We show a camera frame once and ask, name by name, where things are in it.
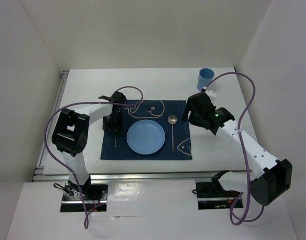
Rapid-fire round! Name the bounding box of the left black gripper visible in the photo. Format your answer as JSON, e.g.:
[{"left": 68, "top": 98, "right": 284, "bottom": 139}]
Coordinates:
[{"left": 102, "top": 111, "right": 123, "bottom": 133}]

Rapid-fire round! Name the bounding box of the silver metal fork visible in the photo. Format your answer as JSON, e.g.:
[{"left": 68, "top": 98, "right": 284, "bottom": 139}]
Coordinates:
[{"left": 114, "top": 130, "right": 117, "bottom": 147}]

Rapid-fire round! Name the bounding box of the dark blue whale placemat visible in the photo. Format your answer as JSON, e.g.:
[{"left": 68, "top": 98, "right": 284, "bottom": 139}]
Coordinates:
[{"left": 100, "top": 100, "right": 192, "bottom": 161}]

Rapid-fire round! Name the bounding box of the silver metal spoon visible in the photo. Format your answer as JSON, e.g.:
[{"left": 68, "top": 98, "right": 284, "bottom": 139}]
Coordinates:
[{"left": 168, "top": 114, "right": 177, "bottom": 152}]

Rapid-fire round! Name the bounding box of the light blue plastic plate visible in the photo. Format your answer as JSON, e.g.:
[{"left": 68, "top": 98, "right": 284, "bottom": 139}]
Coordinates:
[{"left": 126, "top": 119, "right": 166, "bottom": 155}]

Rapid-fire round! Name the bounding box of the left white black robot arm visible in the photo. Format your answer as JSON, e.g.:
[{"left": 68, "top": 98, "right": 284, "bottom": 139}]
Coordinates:
[{"left": 52, "top": 91, "right": 127, "bottom": 200}]

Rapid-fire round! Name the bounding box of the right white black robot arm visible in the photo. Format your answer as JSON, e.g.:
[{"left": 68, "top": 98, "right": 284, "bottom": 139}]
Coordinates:
[{"left": 182, "top": 92, "right": 292, "bottom": 206}]

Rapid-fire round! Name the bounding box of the light blue plastic cup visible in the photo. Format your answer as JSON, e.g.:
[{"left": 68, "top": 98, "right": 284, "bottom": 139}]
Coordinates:
[{"left": 197, "top": 68, "right": 215, "bottom": 91}]

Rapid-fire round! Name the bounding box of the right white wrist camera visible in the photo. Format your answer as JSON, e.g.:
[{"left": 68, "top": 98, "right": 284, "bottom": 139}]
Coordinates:
[{"left": 201, "top": 86, "right": 216, "bottom": 103}]

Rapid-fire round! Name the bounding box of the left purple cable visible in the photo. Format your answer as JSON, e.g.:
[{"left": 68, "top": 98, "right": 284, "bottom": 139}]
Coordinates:
[{"left": 44, "top": 86, "right": 144, "bottom": 230}]

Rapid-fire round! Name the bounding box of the purple cable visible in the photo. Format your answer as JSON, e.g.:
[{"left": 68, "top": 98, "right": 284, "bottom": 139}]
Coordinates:
[
  {"left": 44, "top": 86, "right": 144, "bottom": 230},
  {"left": 202, "top": 71, "right": 265, "bottom": 225}
]

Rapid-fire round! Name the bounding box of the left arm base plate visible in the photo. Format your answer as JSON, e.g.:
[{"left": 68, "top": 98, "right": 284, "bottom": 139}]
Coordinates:
[{"left": 54, "top": 182, "right": 108, "bottom": 213}]

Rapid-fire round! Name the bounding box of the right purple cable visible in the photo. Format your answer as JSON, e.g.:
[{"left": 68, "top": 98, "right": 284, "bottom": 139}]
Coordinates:
[{"left": 202, "top": 71, "right": 265, "bottom": 225}]

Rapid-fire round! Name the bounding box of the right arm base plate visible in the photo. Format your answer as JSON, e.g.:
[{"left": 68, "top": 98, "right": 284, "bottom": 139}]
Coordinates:
[{"left": 192, "top": 182, "right": 240, "bottom": 210}]

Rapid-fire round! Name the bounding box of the aluminium table frame rail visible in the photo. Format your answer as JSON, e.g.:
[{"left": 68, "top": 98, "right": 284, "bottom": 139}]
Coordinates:
[{"left": 32, "top": 69, "right": 268, "bottom": 182}]

